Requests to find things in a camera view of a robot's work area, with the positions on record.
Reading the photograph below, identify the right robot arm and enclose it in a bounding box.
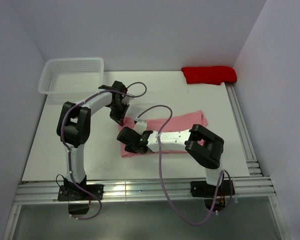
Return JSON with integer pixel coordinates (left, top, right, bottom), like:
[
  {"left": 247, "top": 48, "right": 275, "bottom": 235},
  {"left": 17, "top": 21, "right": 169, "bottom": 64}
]
[{"left": 117, "top": 123, "right": 225, "bottom": 195}]

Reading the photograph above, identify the pink t shirt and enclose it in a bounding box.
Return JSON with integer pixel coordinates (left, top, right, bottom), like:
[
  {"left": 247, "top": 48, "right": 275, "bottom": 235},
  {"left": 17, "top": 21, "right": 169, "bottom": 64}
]
[{"left": 118, "top": 110, "right": 208, "bottom": 158}]

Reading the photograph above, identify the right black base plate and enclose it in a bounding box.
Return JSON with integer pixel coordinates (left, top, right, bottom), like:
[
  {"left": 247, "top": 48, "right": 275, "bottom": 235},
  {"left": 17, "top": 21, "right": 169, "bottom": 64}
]
[{"left": 190, "top": 179, "right": 236, "bottom": 198}]

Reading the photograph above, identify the white plastic basket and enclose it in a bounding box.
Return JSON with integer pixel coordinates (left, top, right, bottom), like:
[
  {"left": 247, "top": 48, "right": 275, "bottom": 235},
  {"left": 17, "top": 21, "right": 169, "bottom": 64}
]
[{"left": 38, "top": 57, "right": 104, "bottom": 105}]

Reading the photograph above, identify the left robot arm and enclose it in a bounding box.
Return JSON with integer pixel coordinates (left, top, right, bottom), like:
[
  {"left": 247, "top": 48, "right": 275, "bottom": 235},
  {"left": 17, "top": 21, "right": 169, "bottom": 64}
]
[{"left": 56, "top": 81, "right": 129, "bottom": 200}]

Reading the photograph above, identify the aluminium front rail frame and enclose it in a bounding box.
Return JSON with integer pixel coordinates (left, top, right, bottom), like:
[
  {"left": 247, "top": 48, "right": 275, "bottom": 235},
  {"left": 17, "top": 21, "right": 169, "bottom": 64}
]
[{"left": 3, "top": 176, "right": 291, "bottom": 240}]

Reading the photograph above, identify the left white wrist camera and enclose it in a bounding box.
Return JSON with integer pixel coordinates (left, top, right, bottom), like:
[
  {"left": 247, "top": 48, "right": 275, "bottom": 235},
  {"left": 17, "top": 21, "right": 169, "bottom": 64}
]
[{"left": 122, "top": 95, "right": 135, "bottom": 105}]

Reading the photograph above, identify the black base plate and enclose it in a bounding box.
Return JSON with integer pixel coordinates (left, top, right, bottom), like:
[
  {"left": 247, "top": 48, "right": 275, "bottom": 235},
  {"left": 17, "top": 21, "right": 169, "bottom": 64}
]
[
  {"left": 190, "top": 179, "right": 236, "bottom": 198},
  {"left": 57, "top": 184, "right": 104, "bottom": 202}
]

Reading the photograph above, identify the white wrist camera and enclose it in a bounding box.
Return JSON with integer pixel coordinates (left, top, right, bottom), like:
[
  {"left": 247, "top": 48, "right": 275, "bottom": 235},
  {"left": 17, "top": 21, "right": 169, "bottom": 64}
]
[
  {"left": 122, "top": 95, "right": 135, "bottom": 105},
  {"left": 133, "top": 118, "right": 148, "bottom": 135}
]

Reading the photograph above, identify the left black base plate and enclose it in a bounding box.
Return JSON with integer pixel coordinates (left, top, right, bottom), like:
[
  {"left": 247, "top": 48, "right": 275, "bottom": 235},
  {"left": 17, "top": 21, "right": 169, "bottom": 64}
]
[{"left": 57, "top": 184, "right": 104, "bottom": 202}]

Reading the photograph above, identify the aluminium right side rail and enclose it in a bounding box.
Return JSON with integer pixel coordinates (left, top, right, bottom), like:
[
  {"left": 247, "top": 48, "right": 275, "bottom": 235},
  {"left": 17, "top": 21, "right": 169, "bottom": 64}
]
[{"left": 225, "top": 83, "right": 263, "bottom": 177}]

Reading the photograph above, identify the red folded t shirt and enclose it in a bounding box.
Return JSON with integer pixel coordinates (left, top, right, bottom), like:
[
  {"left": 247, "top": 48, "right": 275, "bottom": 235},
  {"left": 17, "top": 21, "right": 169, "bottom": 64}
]
[{"left": 181, "top": 66, "right": 237, "bottom": 85}]

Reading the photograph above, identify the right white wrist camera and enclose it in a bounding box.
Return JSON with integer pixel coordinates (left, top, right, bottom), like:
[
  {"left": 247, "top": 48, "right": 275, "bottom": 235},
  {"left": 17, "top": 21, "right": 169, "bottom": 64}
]
[{"left": 133, "top": 118, "right": 148, "bottom": 135}]

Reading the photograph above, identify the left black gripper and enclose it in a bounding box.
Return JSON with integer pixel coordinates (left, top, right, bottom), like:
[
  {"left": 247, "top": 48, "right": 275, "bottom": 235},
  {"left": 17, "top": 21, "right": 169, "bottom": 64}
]
[{"left": 108, "top": 100, "right": 130, "bottom": 126}]

